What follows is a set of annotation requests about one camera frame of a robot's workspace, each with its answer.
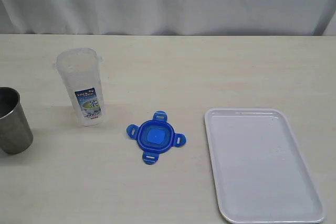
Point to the blue container lid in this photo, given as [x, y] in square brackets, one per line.
[155, 136]

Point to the white plastic tray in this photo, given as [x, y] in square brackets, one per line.
[259, 172]

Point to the steel cup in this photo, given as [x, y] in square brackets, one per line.
[16, 135]

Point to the clear plastic tall container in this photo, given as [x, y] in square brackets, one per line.
[79, 70]

